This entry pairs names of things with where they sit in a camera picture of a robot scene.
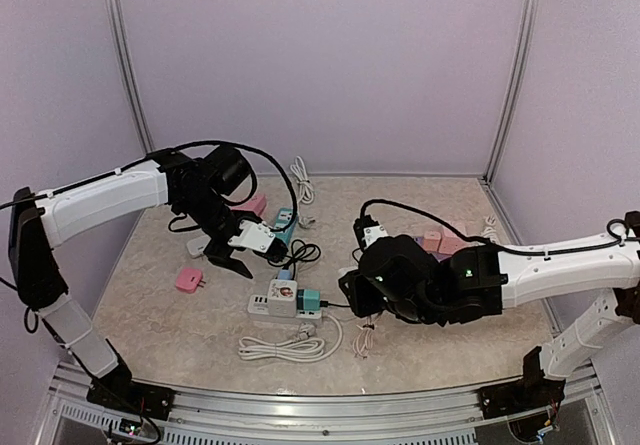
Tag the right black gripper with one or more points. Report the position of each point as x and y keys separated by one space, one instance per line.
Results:
x=356 y=293

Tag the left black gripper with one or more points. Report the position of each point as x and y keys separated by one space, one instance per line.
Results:
x=222 y=257

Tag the white power strip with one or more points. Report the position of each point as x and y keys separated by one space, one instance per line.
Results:
x=259 y=310

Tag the white cube socket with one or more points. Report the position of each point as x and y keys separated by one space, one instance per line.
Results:
x=281 y=298

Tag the teal charger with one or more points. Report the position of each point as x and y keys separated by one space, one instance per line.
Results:
x=308 y=300

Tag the beige pink charger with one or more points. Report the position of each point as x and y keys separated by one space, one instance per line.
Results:
x=431 y=241

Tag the pink cube socket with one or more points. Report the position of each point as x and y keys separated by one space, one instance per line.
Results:
x=450 y=242

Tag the blue charger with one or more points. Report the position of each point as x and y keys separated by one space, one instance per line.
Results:
x=285 y=274

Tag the purple power strip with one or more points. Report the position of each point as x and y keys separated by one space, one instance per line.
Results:
x=438 y=255

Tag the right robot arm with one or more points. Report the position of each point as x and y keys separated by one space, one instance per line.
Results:
x=395 y=274

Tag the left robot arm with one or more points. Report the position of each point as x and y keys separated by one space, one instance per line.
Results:
x=197 y=188

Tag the white square adapter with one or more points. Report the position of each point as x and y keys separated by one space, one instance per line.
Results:
x=195 y=247

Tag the pink square adapter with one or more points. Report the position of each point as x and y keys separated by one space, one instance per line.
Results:
x=189 y=280

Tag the pink triangular power strip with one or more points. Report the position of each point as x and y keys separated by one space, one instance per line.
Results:
x=257 y=205

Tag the teal power strip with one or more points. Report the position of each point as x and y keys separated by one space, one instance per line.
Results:
x=285 y=224

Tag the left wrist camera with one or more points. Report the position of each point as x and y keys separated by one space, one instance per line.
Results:
x=260 y=239

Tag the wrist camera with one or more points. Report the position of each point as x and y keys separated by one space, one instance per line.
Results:
x=260 y=239
x=367 y=231

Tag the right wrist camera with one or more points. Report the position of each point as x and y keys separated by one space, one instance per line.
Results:
x=367 y=231

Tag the aluminium front rail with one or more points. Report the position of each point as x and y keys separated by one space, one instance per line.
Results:
x=448 y=415

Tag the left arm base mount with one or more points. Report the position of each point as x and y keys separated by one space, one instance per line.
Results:
x=145 y=400

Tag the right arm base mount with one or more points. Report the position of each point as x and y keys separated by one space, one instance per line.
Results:
x=519 y=395

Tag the left aluminium post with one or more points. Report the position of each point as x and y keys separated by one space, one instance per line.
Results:
x=125 y=64

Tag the aluminium post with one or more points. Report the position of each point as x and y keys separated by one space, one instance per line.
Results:
x=514 y=85
x=125 y=64

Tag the right aluminium post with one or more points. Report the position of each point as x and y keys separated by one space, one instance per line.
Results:
x=514 y=85

